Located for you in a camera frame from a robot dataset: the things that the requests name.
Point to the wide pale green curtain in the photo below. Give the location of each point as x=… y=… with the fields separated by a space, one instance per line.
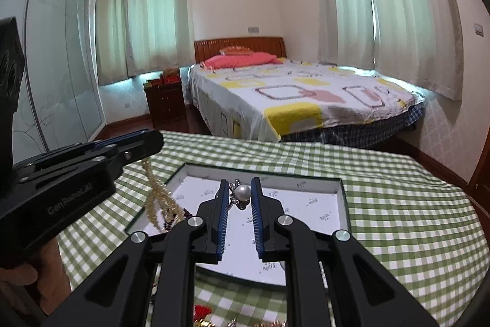
x=160 y=5
x=413 y=13

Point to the silver pearl brooch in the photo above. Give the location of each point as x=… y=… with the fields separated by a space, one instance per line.
x=242 y=192

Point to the person's left hand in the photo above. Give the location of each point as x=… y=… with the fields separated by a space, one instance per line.
x=53 y=273

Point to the orange pillow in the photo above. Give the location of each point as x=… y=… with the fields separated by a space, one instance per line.
x=235 y=50

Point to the pink pillow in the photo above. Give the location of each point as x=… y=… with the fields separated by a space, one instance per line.
x=245 y=59

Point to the glass door wardrobe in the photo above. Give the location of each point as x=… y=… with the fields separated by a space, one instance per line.
x=57 y=62

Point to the dark wooden nightstand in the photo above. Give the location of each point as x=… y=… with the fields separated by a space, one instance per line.
x=164 y=104

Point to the white wall socket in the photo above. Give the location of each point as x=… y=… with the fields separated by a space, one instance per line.
x=478 y=29

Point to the wall switch plate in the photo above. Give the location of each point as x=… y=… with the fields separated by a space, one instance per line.
x=253 y=30

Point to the bed with patterned sheet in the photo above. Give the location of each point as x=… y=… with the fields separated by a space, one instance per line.
x=291 y=97

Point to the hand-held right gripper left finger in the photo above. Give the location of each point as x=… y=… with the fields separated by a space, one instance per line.
x=220 y=223

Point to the brown bundle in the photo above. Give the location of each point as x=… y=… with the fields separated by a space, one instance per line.
x=170 y=72

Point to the red box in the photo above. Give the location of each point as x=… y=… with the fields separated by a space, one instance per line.
x=171 y=80

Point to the wooden bed headboard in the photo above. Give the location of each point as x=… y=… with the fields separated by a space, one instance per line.
x=264 y=45

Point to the wooden door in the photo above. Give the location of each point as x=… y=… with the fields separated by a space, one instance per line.
x=481 y=173

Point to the green-edged white cardboard box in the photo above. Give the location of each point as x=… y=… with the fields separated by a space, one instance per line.
x=306 y=212

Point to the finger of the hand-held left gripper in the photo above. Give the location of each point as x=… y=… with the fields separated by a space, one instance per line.
x=141 y=149
x=115 y=142

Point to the gold charm with red knot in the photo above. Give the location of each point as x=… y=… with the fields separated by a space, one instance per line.
x=201 y=311

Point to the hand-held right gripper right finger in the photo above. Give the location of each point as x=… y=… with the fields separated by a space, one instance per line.
x=257 y=223

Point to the blue plaid bed sheet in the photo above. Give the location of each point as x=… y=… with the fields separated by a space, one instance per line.
x=363 y=127

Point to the green checked tablecloth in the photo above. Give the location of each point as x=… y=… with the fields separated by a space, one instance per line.
x=402 y=216

